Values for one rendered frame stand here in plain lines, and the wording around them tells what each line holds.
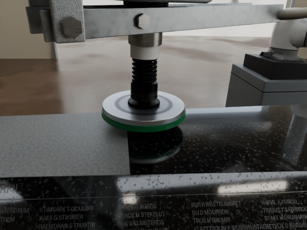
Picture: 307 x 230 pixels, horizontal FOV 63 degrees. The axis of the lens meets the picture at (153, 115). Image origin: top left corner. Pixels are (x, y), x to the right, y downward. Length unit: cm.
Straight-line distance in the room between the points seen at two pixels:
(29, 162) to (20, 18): 501
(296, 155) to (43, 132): 59
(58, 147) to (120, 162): 15
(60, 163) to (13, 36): 511
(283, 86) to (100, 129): 109
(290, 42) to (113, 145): 125
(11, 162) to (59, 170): 10
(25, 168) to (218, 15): 55
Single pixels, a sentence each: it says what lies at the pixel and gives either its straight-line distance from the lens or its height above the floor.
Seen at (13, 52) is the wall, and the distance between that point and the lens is 566.
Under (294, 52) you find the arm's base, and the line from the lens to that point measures 165.
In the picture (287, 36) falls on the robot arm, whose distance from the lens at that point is 161.
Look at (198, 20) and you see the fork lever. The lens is 63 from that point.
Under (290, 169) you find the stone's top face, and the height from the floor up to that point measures 87.
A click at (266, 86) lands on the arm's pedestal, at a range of 145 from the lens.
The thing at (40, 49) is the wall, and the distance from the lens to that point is 551.
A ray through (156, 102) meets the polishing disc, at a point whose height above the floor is 93.
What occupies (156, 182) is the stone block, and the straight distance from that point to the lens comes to 50.
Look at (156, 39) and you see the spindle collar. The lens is 58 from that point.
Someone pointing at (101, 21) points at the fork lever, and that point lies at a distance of 49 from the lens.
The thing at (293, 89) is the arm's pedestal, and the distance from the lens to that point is 155.
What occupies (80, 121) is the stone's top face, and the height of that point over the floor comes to 87.
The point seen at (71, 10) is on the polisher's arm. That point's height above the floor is 115.
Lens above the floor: 117
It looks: 25 degrees down
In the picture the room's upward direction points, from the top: 2 degrees clockwise
